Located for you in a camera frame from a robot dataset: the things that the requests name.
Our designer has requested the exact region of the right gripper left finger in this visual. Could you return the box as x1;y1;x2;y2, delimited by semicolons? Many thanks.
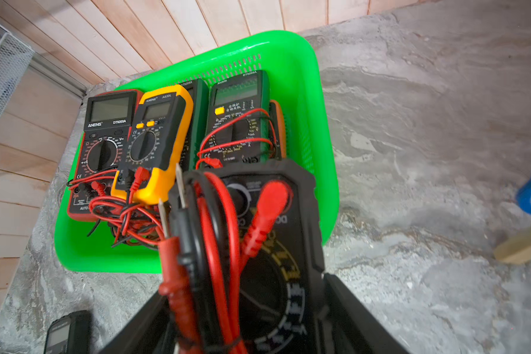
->
99;292;171;354

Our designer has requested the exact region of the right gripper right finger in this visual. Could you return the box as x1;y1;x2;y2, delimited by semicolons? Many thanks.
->
323;273;409;354

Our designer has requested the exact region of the small black multimeter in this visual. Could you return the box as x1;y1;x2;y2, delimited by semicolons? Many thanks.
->
44;310;92;354

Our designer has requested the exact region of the black multimeter with red leads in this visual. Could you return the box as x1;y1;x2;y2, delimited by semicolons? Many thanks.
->
159;159;333;353

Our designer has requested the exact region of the yellow multimeter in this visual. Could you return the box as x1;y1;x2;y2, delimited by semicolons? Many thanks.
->
111;85;194;205

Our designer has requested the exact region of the green DT9205A multimeter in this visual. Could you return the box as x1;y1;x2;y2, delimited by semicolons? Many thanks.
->
180;78;209;171

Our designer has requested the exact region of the orange Victor multimeter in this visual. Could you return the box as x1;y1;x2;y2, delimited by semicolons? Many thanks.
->
269;100;287;159

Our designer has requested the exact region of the large red multimeter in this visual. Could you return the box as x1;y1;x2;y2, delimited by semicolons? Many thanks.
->
67;89;143;222

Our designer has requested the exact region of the green plastic basket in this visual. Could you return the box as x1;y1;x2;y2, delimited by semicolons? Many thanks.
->
54;30;339;274

